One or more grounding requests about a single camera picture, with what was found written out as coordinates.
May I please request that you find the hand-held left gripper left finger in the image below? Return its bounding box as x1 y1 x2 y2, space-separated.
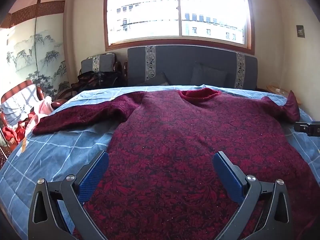
28 151 110 240

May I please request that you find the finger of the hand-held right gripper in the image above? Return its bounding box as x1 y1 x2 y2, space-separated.
294 121 310 133

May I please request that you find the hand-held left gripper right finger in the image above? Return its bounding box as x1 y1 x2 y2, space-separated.
212 151 294 240

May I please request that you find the dark red patterned sweater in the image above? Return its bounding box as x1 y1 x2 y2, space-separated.
32 87 320 240

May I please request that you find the blue plaid bed sheet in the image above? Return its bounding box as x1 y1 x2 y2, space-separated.
0 85 320 240

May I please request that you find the wooden bedside table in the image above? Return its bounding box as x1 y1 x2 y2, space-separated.
266 84 288 95

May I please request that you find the pink cloth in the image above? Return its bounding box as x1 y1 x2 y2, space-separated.
27 96 54 130

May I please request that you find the red cloth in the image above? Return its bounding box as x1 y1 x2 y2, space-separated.
2 112 38 144

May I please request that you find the grey armchair with dark bag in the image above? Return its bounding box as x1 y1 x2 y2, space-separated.
71 70 125 95

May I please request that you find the wooden armchair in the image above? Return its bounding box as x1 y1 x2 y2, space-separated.
0 80 60 155

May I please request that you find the large dark grey pillow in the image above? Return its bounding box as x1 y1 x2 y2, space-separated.
190 62 228 87

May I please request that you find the plaid chair cushion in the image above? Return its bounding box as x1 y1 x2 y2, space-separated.
1 84 42 125

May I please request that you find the grey cushioned chair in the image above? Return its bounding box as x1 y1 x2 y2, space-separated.
80 52 118 74

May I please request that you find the small dark grey pillow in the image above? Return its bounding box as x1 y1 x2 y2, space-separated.
140 72 170 87

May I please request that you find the grey padded headboard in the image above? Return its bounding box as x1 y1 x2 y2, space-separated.
127 45 258 90

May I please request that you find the painted folding screen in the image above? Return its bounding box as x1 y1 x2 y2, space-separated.
0 0 72 105

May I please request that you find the wooden framed window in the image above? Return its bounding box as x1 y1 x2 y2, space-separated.
104 0 255 55

